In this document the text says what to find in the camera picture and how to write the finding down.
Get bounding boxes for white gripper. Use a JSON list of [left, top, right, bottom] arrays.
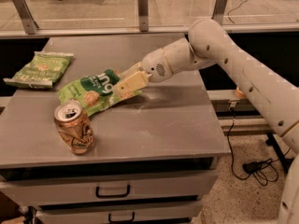
[[112, 49, 173, 97]]

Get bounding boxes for green rice chip bag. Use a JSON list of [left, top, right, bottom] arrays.
[[58, 69, 141, 116]]

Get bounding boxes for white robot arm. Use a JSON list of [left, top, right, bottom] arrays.
[[113, 19, 299, 224]]

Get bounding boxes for orange soda can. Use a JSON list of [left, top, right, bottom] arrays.
[[54, 99, 95, 155]]

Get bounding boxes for light green snack bag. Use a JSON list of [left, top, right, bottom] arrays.
[[4, 51, 74, 89]]

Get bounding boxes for grey drawer cabinet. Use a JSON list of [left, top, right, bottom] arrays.
[[0, 33, 232, 224]]

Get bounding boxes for orange tape roll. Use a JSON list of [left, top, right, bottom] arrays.
[[235, 88, 246, 99]]

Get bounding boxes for black robot stand leg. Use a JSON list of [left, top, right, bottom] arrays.
[[266, 133, 293, 174]]

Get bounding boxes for middle metal railing bracket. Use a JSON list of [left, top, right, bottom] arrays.
[[137, 0, 149, 32]]

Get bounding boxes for metal railing bracket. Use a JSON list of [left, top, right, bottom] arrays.
[[137, 0, 149, 32], [11, 0, 39, 35], [212, 0, 228, 24]]

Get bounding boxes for right metal railing bracket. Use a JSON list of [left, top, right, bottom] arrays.
[[212, 0, 228, 24]]

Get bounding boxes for left metal railing bracket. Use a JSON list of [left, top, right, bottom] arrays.
[[11, 0, 39, 35]]

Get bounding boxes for upper drawer black handle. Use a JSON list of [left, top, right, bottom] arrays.
[[95, 185, 131, 199]]

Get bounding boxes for drawer black handle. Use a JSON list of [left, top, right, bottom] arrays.
[[95, 185, 131, 199], [107, 212, 135, 224]]

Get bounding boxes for lower drawer black handle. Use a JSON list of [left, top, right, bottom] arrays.
[[107, 212, 135, 224]]

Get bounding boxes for black power cable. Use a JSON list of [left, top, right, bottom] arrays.
[[226, 107, 292, 187]]

